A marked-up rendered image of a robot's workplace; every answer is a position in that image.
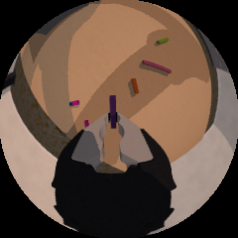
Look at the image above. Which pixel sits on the purple rod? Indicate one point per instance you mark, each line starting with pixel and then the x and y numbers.
pixel 112 100

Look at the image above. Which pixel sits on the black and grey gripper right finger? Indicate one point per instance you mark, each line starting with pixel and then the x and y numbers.
pixel 138 148

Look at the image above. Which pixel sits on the pink rod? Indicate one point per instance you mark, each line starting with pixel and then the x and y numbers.
pixel 156 66

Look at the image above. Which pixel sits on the orange rod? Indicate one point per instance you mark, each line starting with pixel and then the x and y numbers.
pixel 135 86

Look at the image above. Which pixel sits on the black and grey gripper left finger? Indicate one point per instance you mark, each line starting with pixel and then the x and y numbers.
pixel 87 147

